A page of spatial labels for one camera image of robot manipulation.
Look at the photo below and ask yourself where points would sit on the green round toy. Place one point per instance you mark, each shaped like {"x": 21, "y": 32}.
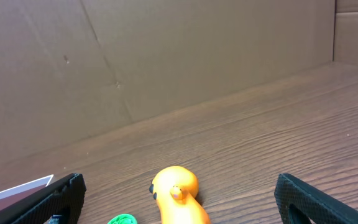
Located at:
{"x": 123, "y": 219}

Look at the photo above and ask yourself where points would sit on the orange dog figurine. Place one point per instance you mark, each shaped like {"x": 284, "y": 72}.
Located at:
{"x": 175, "y": 189}

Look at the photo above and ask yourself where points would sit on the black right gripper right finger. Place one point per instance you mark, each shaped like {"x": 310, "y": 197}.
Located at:
{"x": 299, "y": 202}

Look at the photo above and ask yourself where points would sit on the white box with pink inside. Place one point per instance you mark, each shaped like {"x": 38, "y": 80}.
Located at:
{"x": 17, "y": 193}

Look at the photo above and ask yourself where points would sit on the brown cardboard wall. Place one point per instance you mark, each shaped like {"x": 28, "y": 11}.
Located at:
{"x": 237, "y": 91}

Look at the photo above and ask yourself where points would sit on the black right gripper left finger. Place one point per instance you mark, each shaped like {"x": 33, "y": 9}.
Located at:
{"x": 59, "y": 202}

